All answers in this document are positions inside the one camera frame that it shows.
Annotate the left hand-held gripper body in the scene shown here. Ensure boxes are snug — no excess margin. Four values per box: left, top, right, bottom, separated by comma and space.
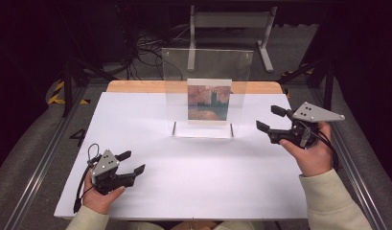
90, 149, 137, 196

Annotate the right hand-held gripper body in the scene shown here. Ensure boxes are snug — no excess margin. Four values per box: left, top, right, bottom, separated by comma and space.
267, 101, 346, 150

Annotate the picture postcard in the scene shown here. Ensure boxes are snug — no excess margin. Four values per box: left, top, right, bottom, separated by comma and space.
186, 78, 233, 126

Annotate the clear acrylic picture frame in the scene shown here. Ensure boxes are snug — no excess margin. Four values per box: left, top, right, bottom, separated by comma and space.
161, 47, 255, 139

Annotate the person's left hand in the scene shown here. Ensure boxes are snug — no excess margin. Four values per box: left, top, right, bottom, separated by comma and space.
82, 172, 127, 216

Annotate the person's right hand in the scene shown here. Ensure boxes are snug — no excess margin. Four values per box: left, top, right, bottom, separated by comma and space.
279, 121, 334, 177

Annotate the black tripod stand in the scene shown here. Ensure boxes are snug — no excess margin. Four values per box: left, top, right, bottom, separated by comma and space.
58, 9, 118, 118
278, 57, 335, 111

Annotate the white table sheet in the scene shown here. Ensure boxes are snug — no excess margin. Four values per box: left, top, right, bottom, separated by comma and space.
54, 91, 310, 221

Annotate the yellow black floor tape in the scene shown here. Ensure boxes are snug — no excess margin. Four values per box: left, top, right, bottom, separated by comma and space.
47, 80, 91, 105

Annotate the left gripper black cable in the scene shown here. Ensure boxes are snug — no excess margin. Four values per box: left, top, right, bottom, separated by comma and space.
73, 143, 102, 215

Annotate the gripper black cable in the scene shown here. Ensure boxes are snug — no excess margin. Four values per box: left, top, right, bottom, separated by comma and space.
73, 143, 102, 215
307, 126, 340, 171

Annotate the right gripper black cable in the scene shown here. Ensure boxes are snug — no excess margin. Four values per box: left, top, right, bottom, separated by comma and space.
307, 126, 340, 171

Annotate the aluminium floor rail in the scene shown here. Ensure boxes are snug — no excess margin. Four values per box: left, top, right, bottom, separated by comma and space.
3, 85, 89, 230
311, 87, 389, 230

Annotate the tangle of floor cables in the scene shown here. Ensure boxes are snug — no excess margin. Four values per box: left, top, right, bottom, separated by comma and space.
120, 6, 192, 81

